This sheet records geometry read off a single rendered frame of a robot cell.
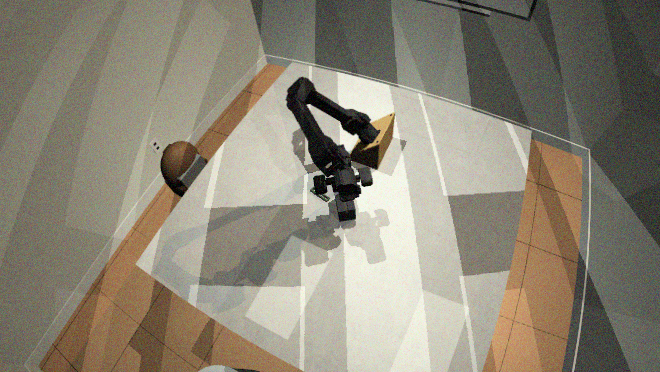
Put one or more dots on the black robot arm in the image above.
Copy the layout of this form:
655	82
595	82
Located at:
321	147

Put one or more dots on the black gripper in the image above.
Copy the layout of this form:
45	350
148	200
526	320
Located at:
320	183

